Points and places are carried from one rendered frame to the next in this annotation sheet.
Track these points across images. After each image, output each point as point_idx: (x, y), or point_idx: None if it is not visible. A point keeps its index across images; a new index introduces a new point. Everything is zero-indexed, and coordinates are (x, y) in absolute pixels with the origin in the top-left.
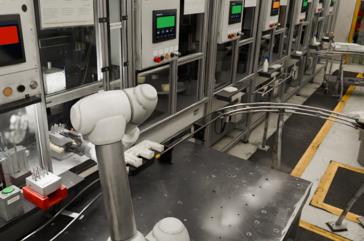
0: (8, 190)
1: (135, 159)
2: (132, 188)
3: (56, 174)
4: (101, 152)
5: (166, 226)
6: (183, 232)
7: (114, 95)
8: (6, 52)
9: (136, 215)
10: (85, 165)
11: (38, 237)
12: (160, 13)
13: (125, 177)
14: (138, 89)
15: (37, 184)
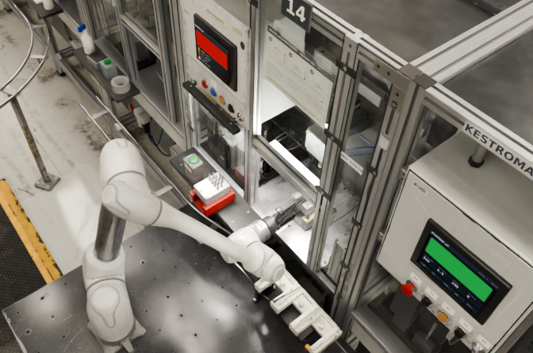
0: (191, 159)
1: (278, 301)
2: (276, 319)
3: (254, 208)
4: None
5: (102, 291)
6: (91, 308)
7: (112, 163)
8: (218, 70)
9: (218, 314)
10: (278, 240)
11: (216, 219)
12: (442, 239)
13: (103, 220)
14: (110, 182)
15: (201, 181)
